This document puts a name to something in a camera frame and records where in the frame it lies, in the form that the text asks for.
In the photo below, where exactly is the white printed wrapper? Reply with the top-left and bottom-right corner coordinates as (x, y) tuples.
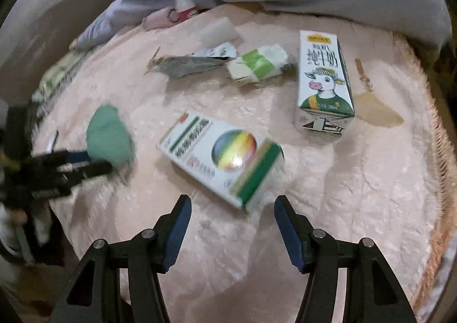
(193, 42), (238, 59)

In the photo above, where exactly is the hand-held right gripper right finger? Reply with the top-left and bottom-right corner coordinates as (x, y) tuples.
(274, 195), (418, 323)

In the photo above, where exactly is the white box with rainbow ball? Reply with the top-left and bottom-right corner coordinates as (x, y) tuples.
(157, 112), (285, 211)

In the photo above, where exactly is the pink textured blanket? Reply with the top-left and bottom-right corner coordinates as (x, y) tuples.
(34, 5), (457, 323)

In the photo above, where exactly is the pink thermos bottle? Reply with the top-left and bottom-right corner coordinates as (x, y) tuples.
(142, 7), (179, 30)

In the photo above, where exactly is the white bottle with pink label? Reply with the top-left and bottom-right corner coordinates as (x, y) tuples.
(171, 0), (201, 20)

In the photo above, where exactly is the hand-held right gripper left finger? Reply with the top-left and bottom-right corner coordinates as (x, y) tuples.
(50, 195), (192, 323)

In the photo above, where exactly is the white milk carton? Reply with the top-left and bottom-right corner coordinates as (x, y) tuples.
(295, 30), (356, 135)

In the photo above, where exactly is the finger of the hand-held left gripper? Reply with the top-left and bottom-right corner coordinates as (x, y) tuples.
(68, 160), (115, 185)
(53, 150), (94, 167)

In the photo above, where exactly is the white foam block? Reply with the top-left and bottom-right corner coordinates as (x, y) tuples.
(199, 17), (239, 46)

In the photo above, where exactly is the grey foil snack wrapper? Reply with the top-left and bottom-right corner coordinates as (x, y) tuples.
(144, 47), (229, 78)

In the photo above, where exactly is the crushed green-white carton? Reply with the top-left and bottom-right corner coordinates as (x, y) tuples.
(227, 44), (295, 87)

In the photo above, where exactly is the green checked cloth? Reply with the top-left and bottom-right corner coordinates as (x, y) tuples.
(34, 48), (90, 114)

